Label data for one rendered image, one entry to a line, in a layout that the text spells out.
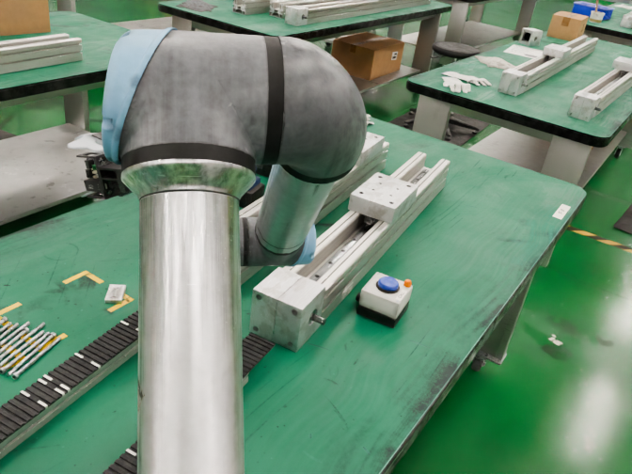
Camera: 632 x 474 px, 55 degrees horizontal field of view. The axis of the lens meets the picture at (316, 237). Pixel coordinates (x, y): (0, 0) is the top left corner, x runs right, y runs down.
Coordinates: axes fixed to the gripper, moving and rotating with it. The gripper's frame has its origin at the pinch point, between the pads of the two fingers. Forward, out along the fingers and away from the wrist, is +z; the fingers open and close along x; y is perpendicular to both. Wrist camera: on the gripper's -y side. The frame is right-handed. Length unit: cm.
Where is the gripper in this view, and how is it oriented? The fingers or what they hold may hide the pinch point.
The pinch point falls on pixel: (89, 162)
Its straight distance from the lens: 116.5
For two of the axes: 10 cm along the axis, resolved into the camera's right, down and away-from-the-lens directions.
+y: -5.9, 3.5, -7.2
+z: -7.9, -1.2, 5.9
